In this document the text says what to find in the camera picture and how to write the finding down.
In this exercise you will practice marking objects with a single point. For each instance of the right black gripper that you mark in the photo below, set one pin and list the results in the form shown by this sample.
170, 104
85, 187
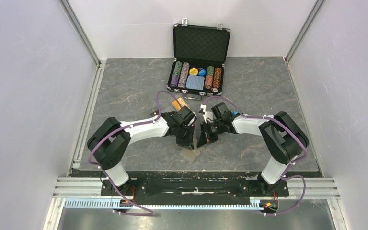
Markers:
206, 137

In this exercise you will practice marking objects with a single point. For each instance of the black poker chip case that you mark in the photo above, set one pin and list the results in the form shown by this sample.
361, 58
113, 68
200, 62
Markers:
200, 53

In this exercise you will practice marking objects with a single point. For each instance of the orange card box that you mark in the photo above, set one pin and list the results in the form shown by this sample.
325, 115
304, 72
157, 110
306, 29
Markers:
179, 103

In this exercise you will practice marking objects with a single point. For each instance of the grey slotted cable duct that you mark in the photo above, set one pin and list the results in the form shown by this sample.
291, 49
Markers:
120, 204

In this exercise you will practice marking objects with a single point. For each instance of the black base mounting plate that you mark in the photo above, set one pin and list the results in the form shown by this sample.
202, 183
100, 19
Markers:
194, 188

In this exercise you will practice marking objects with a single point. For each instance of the black card box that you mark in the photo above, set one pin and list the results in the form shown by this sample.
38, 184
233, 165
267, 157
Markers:
154, 113

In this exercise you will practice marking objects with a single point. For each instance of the beige card holder wallet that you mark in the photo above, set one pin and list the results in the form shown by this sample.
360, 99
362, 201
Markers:
189, 154

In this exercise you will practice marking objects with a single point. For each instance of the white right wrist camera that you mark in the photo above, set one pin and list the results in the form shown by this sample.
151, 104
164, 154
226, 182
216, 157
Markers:
207, 115

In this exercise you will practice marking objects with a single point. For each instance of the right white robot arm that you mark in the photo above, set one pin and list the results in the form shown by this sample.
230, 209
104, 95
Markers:
282, 136

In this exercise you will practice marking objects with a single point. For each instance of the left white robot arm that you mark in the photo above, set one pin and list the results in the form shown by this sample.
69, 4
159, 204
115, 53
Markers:
110, 141

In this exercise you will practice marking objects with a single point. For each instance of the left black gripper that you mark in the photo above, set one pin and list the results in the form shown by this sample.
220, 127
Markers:
189, 142

